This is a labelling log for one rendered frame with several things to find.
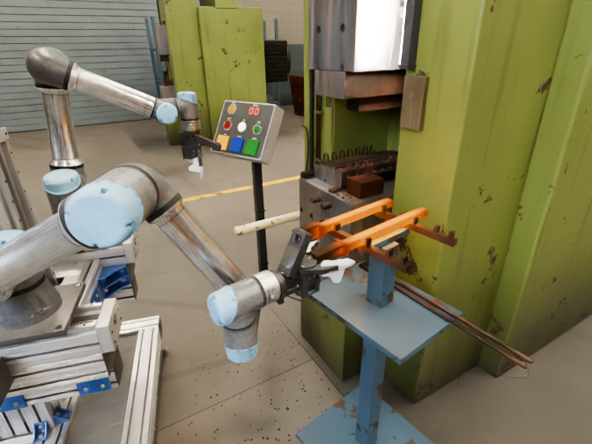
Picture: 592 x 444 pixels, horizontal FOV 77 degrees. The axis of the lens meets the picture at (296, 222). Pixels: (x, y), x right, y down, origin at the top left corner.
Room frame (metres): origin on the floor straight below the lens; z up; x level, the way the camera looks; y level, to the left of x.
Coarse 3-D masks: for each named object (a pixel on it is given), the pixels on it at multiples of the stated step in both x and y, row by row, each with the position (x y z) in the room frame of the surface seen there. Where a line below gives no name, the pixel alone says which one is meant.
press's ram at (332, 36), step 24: (312, 0) 1.61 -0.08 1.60; (336, 0) 1.48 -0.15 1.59; (360, 0) 1.39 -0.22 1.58; (384, 0) 1.44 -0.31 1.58; (312, 24) 1.61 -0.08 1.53; (336, 24) 1.48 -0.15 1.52; (360, 24) 1.39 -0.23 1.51; (384, 24) 1.44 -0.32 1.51; (312, 48) 1.61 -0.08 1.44; (336, 48) 1.48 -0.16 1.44; (360, 48) 1.39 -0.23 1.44; (384, 48) 1.45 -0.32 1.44
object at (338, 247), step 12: (408, 216) 1.02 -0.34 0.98; (420, 216) 1.05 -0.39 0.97; (372, 228) 0.94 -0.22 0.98; (384, 228) 0.94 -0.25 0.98; (396, 228) 0.98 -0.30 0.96; (336, 240) 0.86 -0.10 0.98; (348, 240) 0.87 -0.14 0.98; (360, 240) 0.88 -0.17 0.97; (312, 252) 0.81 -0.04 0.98; (324, 252) 0.81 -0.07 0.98; (336, 252) 0.84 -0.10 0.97; (348, 252) 0.84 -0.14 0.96
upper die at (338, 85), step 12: (324, 72) 1.54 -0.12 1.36; (336, 72) 1.47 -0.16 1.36; (348, 72) 1.43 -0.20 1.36; (360, 72) 1.46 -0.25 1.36; (372, 72) 1.49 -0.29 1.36; (384, 72) 1.52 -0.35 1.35; (396, 72) 1.55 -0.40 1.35; (324, 84) 1.54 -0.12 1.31; (336, 84) 1.47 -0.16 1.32; (348, 84) 1.43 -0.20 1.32; (360, 84) 1.46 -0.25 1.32; (372, 84) 1.49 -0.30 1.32; (384, 84) 1.52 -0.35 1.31; (396, 84) 1.55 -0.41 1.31; (336, 96) 1.47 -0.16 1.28; (348, 96) 1.43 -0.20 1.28; (360, 96) 1.46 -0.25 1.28; (372, 96) 1.49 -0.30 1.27
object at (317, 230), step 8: (384, 200) 1.15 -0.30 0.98; (392, 200) 1.15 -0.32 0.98; (360, 208) 1.09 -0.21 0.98; (368, 208) 1.09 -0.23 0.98; (376, 208) 1.10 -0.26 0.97; (344, 216) 1.03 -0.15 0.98; (352, 216) 1.03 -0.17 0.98; (360, 216) 1.06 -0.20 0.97; (312, 224) 0.96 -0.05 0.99; (320, 224) 0.96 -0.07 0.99; (328, 224) 0.98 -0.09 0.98; (344, 224) 1.01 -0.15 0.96; (312, 232) 0.94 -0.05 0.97; (320, 232) 0.95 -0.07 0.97; (312, 240) 0.93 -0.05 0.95
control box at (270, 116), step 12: (228, 108) 1.99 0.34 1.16; (240, 108) 1.95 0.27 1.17; (252, 108) 1.91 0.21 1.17; (264, 108) 1.87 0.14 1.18; (276, 108) 1.85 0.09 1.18; (228, 120) 1.96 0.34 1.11; (240, 120) 1.92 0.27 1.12; (252, 120) 1.88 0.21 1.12; (264, 120) 1.84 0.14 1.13; (276, 120) 1.84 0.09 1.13; (216, 132) 1.97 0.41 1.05; (228, 132) 1.92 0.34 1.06; (240, 132) 1.88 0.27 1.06; (252, 132) 1.84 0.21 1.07; (264, 132) 1.80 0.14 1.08; (276, 132) 1.84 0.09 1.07; (228, 144) 1.88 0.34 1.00; (264, 144) 1.77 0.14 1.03; (228, 156) 1.92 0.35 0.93; (240, 156) 1.81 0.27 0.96; (252, 156) 1.77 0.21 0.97; (264, 156) 1.76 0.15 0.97
